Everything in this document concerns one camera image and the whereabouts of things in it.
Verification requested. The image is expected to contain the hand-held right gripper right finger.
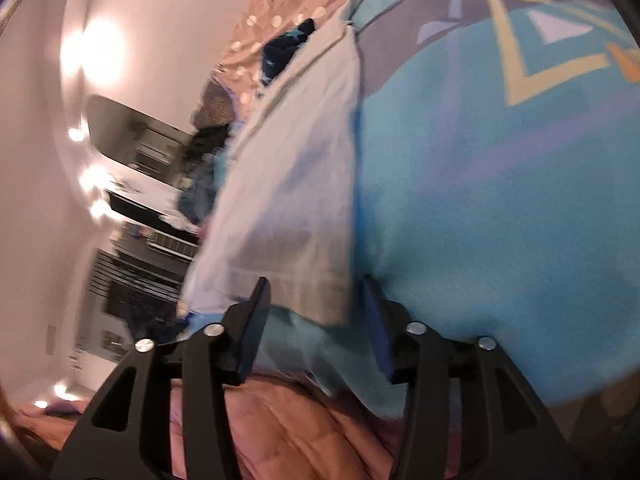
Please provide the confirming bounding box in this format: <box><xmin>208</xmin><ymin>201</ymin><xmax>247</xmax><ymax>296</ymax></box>
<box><xmin>362</xmin><ymin>275</ymin><xmax>576</xmax><ymax>480</ymax></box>

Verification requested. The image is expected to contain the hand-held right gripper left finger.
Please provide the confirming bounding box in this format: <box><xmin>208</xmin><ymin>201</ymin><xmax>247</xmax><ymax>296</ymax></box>
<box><xmin>65</xmin><ymin>276</ymin><xmax>273</xmax><ymax>480</ymax></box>

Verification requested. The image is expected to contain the grey t-shirt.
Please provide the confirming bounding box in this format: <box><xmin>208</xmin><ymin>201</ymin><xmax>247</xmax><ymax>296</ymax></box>
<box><xmin>181</xmin><ymin>0</ymin><xmax>365</xmax><ymax>330</ymax></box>

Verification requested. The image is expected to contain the dark clothes pile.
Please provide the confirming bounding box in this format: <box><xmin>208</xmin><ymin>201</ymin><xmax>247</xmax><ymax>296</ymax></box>
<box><xmin>192</xmin><ymin>125</ymin><xmax>236</xmax><ymax>161</ymax></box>

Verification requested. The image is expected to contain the pink floral quilt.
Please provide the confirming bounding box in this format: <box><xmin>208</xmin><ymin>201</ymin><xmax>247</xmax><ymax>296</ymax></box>
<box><xmin>167</xmin><ymin>367</ymin><xmax>463</xmax><ymax>480</ymax></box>

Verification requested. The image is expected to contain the white shelf rack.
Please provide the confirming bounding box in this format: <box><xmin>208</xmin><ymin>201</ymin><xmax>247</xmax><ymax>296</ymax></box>
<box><xmin>145</xmin><ymin>232</ymin><xmax>201</xmax><ymax>261</ymax></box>

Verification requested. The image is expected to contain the blue fleece blanket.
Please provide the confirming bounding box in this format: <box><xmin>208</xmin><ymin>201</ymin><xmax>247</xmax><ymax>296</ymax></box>
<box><xmin>176</xmin><ymin>157</ymin><xmax>226</xmax><ymax>226</ymax></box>

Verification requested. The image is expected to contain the blue patterned blanket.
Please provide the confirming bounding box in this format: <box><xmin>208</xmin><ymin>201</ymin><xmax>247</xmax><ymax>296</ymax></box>
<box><xmin>187</xmin><ymin>0</ymin><xmax>640</xmax><ymax>418</ymax></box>

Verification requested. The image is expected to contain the navy star-patterned garment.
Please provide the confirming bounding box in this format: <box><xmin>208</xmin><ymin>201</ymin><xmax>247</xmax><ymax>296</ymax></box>
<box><xmin>259</xmin><ymin>17</ymin><xmax>317</xmax><ymax>87</ymax></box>

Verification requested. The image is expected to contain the pink polka-dot sheet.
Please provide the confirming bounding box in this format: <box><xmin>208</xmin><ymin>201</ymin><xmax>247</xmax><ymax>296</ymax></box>
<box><xmin>215</xmin><ymin>0</ymin><xmax>383</xmax><ymax>108</ymax></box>

